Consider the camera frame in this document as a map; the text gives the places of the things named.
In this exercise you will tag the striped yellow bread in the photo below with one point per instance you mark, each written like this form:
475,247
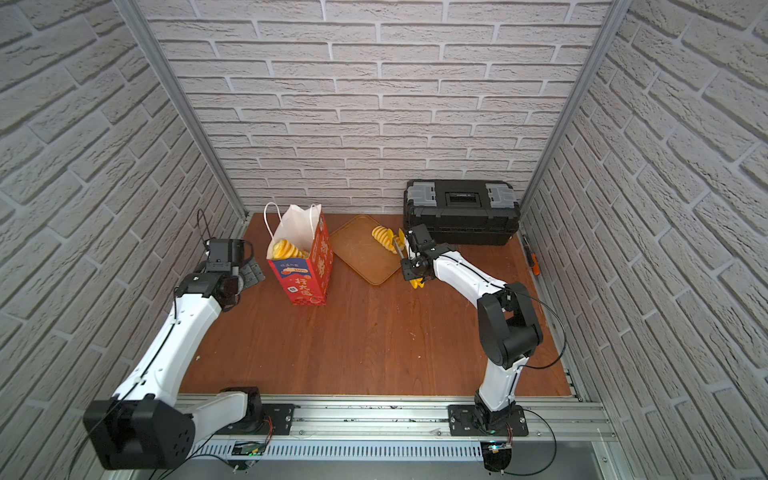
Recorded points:
385,237

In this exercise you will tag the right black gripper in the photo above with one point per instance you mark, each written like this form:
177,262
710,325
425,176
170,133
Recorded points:
408,273

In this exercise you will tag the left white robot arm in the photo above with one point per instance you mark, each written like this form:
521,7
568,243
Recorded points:
139,427

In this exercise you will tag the yellow metal tongs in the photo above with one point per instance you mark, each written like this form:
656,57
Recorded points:
401,246

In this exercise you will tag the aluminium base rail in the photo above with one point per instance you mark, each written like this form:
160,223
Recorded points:
379,428

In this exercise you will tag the braided yellow bread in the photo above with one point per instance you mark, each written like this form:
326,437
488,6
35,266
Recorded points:
284,249

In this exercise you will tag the brown wooden tray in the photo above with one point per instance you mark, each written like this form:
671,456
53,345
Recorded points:
355,246

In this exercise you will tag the orange black utility knife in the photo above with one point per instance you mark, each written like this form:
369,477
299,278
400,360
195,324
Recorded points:
530,255

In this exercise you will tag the red white paper bag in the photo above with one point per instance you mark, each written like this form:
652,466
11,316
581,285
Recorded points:
305,281

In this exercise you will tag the black plastic toolbox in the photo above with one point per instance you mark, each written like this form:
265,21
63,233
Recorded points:
462,212

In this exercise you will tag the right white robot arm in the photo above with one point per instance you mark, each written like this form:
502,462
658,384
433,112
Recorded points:
508,326

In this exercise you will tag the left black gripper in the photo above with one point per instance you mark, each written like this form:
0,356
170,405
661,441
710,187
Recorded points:
241,279

